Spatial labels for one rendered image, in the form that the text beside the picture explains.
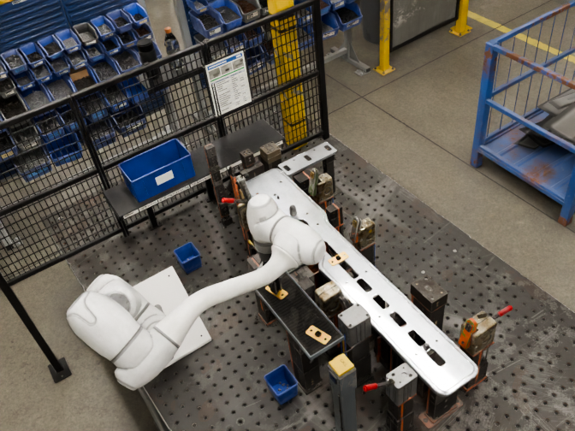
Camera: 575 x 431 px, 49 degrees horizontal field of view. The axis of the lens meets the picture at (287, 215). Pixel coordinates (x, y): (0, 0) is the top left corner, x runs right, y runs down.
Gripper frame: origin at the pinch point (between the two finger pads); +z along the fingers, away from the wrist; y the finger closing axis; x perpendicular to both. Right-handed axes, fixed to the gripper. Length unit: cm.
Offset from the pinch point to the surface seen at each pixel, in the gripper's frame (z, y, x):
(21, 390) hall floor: 120, -81, 137
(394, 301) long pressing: 19.9, 33.1, -28.2
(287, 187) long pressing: 20, 55, 49
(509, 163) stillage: 100, 219, 19
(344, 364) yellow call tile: 4.0, -7.6, -38.4
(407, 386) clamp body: 18, 6, -54
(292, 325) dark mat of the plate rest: 4.0, -7.2, -14.7
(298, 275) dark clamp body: 12.3, 14.9, 4.3
